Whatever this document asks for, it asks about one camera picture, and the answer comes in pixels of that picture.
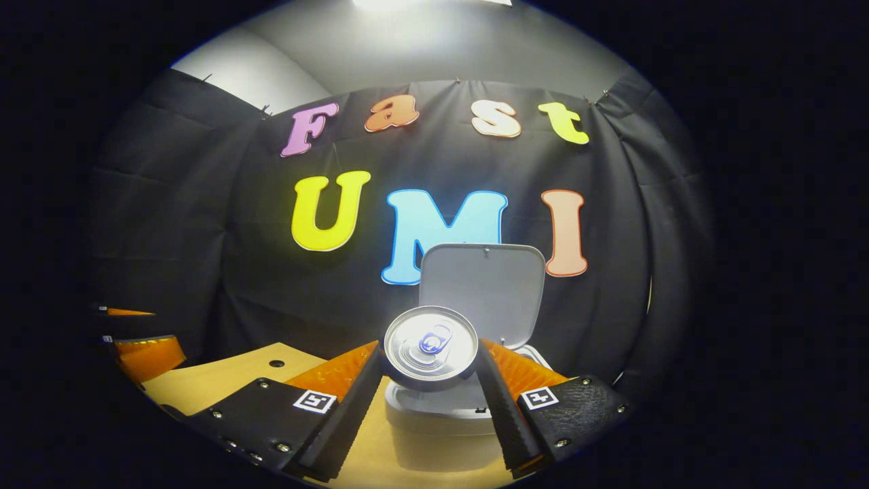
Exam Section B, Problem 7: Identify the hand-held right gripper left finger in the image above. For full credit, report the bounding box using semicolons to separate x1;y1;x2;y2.
160;340;385;483

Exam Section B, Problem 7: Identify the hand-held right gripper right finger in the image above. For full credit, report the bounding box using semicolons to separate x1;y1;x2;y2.
475;338;632;479

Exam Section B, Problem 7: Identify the blue pop can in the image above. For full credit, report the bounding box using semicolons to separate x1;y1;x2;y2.
384;306;479;393

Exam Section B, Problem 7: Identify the white desktop garbage bin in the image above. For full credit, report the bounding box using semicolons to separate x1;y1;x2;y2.
384;243;568;473

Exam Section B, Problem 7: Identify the wooden desktop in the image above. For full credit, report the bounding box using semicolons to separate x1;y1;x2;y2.
143;343;517;489

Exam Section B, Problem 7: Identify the black backdrop cloth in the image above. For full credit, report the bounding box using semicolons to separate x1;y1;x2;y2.
85;65;717;408

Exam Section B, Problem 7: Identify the long ceiling light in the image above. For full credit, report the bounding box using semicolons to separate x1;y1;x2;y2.
353;0;513;11

